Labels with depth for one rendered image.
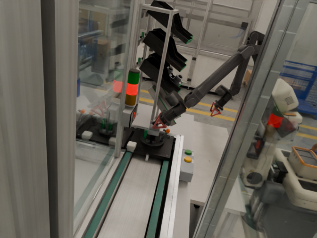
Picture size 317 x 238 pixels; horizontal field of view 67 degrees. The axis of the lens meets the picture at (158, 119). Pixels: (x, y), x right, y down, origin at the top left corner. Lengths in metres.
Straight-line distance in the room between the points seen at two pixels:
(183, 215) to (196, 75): 4.46
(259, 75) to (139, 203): 0.85
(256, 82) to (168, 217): 0.76
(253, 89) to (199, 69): 5.03
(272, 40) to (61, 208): 0.30
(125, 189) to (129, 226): 0.20
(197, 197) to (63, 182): 1.14
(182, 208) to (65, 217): 1.03
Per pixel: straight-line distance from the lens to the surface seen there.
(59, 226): 0.19
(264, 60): 0.35
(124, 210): 1.06
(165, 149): 1.35
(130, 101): 1.07
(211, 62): 5.36
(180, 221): 1.15
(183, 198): 1.25
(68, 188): 0.18
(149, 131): 1.34
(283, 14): 0.35
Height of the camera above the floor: 1.70
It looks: 26 degrees down
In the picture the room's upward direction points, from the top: 11 degrees clockwise
